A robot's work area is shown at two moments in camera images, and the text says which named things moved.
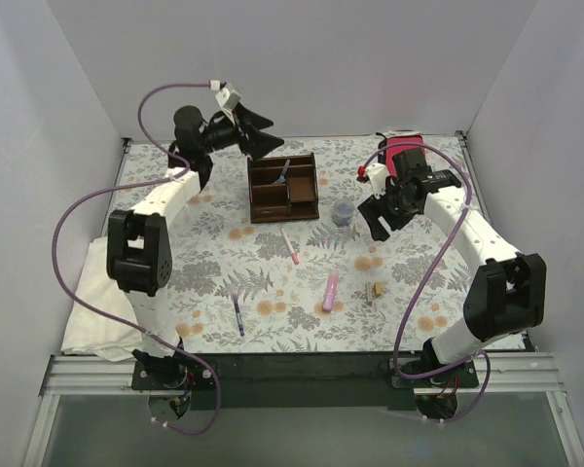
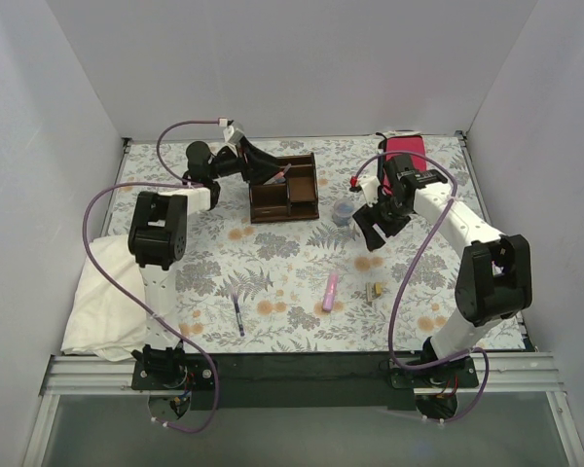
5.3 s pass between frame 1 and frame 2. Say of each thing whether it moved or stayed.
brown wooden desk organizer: stayed
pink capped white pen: moved
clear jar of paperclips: stayed
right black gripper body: stayed
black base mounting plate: stayed
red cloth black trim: stayed
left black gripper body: moved
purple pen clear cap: stayed
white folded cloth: stayed
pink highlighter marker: stayed
